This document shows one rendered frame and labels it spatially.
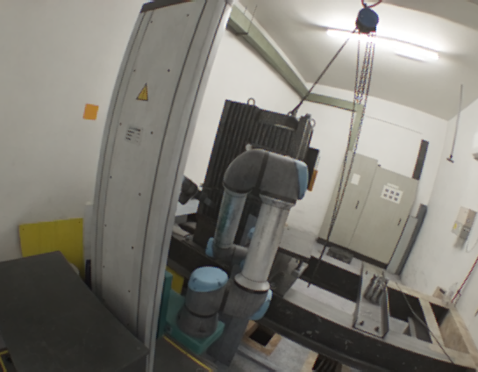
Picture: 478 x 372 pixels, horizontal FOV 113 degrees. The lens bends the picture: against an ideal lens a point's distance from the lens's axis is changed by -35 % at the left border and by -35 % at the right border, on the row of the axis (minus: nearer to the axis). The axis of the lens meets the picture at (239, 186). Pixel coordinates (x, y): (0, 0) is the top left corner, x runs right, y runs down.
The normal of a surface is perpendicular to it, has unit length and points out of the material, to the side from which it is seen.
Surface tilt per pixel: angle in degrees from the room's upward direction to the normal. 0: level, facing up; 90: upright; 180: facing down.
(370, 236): 90
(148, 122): 90
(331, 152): 90
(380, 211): 90
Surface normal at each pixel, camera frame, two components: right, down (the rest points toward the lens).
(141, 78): -0.47, 0.04
